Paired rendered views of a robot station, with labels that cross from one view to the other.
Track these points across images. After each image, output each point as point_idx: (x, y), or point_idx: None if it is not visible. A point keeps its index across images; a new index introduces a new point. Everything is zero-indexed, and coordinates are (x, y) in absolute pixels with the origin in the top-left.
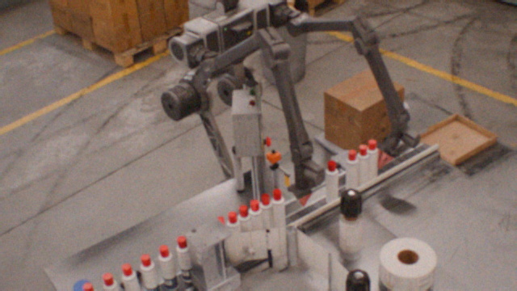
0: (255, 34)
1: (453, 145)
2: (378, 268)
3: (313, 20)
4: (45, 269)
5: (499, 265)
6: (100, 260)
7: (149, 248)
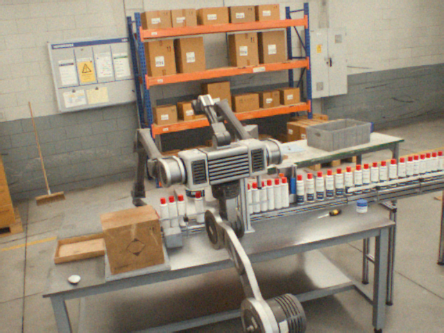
0: (227, 101)
1: (86, 248)
2: (204, 198)
3: (157, 151)
4: (394, 223)
5: (148, 202)
6: (356, 223)
7: (324, 225)
